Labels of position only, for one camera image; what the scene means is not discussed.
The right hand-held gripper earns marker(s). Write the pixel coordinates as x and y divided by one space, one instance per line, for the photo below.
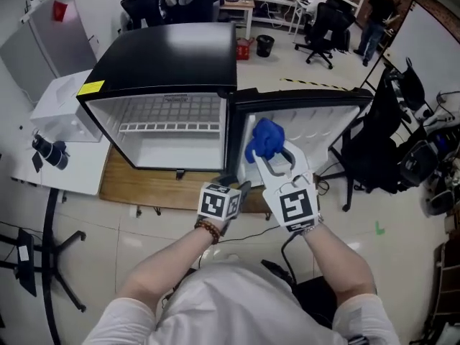
294 207

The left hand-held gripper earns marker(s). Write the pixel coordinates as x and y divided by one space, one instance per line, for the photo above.
217 201

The blue cleaning cloth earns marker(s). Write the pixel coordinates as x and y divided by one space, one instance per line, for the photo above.
266 138

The black mini fridge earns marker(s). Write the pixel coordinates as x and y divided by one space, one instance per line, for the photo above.
165 56

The person's left forearm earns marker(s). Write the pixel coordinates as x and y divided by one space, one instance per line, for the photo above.
158 268

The person's right forearm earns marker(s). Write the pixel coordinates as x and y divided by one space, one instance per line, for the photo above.
341 264

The silver wristwatch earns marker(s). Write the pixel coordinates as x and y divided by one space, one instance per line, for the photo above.
311 228

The yellow black floor tape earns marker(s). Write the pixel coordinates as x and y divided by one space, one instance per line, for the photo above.
312 83

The white fridge shelf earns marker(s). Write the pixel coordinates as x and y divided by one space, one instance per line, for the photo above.
169 126

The wooden top table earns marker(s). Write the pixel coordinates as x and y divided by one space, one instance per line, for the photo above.
143 189

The black office chair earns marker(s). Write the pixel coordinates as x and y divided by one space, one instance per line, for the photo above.
142 9
316 300
327 27
373 149

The black waist pack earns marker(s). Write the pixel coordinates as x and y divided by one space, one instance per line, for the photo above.
278 270

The person's white shirt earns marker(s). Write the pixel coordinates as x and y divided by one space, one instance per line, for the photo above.
237 307

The red basket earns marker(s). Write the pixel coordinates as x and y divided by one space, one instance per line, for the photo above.
244 50

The black waste bin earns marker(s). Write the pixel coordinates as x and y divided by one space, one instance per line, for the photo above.
265 45

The white table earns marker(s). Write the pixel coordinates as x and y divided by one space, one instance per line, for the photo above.
82 171

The white metal shelving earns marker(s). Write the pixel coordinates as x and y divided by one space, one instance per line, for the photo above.
284 2

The small wooden desk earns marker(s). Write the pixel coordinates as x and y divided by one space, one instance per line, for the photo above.
237 5

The yellow warning sticker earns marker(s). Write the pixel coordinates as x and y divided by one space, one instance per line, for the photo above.
91 87

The whiteboard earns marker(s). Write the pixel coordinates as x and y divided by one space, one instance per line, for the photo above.
427 41

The white microwave oven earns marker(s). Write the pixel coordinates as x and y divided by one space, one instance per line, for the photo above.
57 110

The black table base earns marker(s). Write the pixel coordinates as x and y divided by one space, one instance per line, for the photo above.
48 250

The black smartphone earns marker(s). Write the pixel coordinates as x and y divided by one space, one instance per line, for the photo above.
37 162

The black box with white label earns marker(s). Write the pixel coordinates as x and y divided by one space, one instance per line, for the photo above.
27 264

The tall grey fridge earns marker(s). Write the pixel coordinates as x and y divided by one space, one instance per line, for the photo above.
46 49

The red paper sheet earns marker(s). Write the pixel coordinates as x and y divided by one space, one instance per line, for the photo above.
60 11

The black camera on table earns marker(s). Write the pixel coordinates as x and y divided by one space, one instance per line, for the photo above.
52 151

